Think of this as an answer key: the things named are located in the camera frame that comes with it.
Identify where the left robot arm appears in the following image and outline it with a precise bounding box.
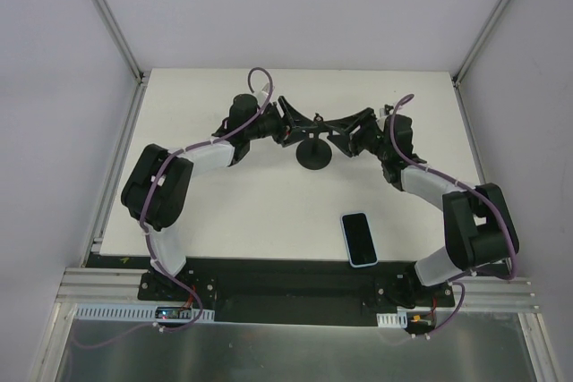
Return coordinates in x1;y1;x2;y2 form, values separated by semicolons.
120;90;321;302

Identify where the right white cable duct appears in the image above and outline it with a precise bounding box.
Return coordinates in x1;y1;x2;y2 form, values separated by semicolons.
376;308;438;329

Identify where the aluminium frame post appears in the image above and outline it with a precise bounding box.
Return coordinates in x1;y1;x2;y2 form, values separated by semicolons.
452;0;513;88
91;0;145;83

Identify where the right aluminium frame post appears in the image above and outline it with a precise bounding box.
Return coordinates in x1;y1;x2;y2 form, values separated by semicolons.
452;0;513;88

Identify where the white cable duct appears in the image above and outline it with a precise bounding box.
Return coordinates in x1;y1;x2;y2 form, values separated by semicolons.
376;308;438;329
75;304;215;325

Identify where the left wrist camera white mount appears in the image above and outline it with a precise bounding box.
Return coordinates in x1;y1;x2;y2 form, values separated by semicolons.
254;82;274;106

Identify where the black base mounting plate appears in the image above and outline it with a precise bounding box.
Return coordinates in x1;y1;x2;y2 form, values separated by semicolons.
87;255;454;327

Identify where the left aluminium frame post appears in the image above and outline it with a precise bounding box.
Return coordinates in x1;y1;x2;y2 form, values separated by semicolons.
91;0;145;83

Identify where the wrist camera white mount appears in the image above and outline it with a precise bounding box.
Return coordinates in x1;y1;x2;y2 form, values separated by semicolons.
254;82;274;106
379;105;394;119

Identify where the left white cable duct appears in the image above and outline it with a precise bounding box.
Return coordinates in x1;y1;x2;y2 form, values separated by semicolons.
75;304;215;325

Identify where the black phone stand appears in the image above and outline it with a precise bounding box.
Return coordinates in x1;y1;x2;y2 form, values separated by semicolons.
295;113;343;171

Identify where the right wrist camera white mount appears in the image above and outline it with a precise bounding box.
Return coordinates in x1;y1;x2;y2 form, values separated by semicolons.
379;105;394;119

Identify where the phone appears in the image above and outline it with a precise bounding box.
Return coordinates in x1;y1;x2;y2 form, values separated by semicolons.
341;212;378;268

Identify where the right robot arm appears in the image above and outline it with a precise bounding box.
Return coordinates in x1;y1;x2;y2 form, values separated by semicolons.
328;108;519;309

